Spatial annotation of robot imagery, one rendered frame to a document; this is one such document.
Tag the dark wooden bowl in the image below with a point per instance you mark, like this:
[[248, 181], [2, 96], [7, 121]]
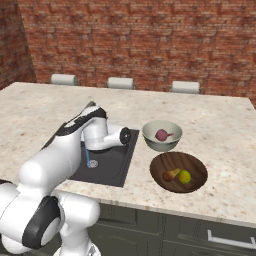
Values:
[[186, 163]]

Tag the blue water stream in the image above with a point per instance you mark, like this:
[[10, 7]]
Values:
[[88, 158]]

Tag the white stool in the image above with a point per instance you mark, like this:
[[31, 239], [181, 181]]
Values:
[[185, 87], [63, 79], [120, 83]]

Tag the pale grey-green bowl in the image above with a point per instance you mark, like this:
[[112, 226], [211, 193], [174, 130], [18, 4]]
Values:
[[160, 145]]

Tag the dark sink basin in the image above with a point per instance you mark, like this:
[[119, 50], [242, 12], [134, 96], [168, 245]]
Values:
[[113, 166]]

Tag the dark grey drawer front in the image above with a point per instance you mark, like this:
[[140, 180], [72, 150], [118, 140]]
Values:
[[190, 236]]

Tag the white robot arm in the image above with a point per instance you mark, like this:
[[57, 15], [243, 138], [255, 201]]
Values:
[[50, 166]]

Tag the red onion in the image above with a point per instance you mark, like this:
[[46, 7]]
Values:
[[161, 135]]

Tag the brown pear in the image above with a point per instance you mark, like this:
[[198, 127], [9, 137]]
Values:
[[169, 175]]

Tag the dark grey cupboard door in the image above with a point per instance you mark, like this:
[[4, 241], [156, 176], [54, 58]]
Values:
[[130, 233]]

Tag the green pear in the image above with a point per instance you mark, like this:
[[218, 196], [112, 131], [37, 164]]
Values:
[[184, 177]]

